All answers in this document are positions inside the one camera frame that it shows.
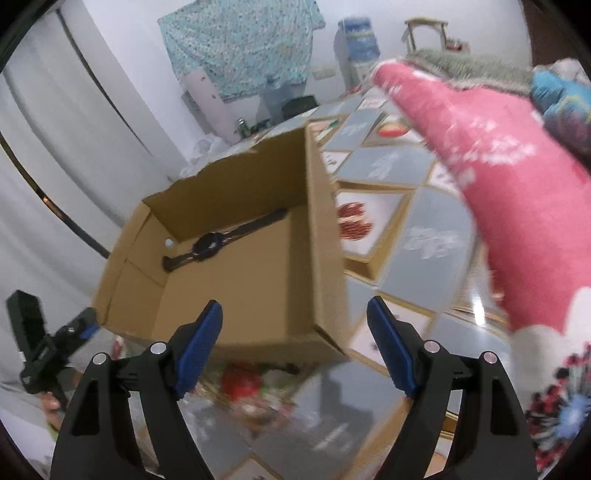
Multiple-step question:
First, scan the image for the white plastic bag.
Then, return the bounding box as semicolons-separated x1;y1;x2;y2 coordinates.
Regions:
187;136;232;164

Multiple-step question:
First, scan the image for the pale pink rolled mat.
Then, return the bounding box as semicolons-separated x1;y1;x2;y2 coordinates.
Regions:
181;67;236;139

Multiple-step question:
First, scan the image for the blue patterned pillow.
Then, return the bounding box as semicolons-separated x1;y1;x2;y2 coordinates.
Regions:
529;60;591;153

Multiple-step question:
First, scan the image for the black box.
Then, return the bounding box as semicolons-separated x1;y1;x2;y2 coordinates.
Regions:
281;96;317;120

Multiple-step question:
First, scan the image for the brown cardboard box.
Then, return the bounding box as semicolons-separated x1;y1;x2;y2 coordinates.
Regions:
92;126;352;365

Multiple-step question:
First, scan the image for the teal floral hanging cloth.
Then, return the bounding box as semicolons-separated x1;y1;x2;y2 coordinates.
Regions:
158;0;326;100

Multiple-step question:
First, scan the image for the grey fuzzy blanket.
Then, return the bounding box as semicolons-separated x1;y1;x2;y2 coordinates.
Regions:
406;46;536;95

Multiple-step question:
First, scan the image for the wooden chair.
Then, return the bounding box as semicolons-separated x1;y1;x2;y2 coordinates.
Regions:
404;17;450;54

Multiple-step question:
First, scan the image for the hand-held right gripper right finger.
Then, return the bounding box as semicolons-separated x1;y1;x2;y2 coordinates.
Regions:
367;295;539;480

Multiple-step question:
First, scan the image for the white curtain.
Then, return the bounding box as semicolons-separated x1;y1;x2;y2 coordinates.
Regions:
0;0;195;361

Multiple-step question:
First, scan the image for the pink floral blanket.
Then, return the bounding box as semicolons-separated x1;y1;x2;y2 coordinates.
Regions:
372;58;591;472

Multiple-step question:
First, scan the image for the white water dispenser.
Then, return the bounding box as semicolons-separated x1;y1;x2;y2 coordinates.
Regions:
333;32;384;90

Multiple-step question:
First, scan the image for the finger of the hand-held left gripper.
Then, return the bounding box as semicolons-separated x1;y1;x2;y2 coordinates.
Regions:
52;308;100;360

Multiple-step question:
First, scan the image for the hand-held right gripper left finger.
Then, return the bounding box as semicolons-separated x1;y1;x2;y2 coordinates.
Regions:
50;300;223;480

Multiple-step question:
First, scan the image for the fruit print tablecloth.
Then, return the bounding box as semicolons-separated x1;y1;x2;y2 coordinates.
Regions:
115;83;546;480

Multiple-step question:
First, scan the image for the black purple smart watch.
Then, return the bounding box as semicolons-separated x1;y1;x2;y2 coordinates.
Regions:
161;209;288;273

